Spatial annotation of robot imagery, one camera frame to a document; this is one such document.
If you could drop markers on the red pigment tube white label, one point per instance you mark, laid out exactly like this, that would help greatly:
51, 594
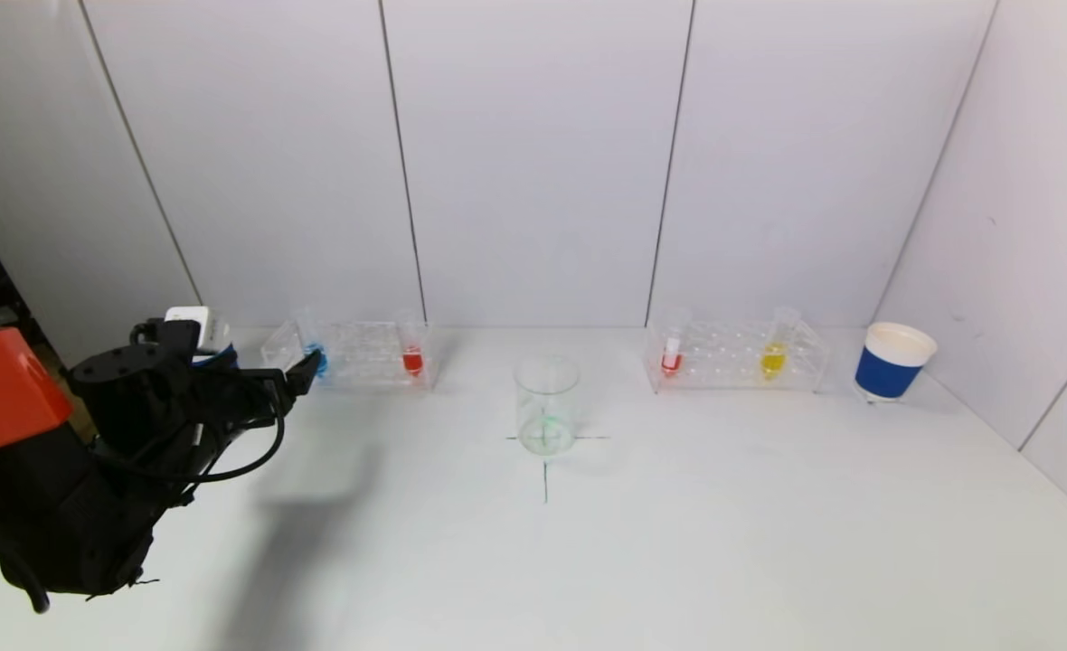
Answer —
671, 362

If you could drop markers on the clear acrylic test tube rack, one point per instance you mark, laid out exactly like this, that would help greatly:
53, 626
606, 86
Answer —
366, 357
723, 357

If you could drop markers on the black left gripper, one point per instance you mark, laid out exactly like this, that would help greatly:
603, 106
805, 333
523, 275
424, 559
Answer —
273, 387

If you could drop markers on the red pigment test tube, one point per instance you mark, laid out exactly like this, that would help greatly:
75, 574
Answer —
413, 362

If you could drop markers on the blue stained plastic test tube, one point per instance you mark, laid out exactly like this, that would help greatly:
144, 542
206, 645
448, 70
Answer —
320, 353

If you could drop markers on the yellow pigment test tube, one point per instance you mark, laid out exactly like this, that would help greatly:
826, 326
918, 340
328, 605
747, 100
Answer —
771, 360

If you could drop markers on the clear glass beaker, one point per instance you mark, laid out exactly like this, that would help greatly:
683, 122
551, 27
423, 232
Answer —
546, 407

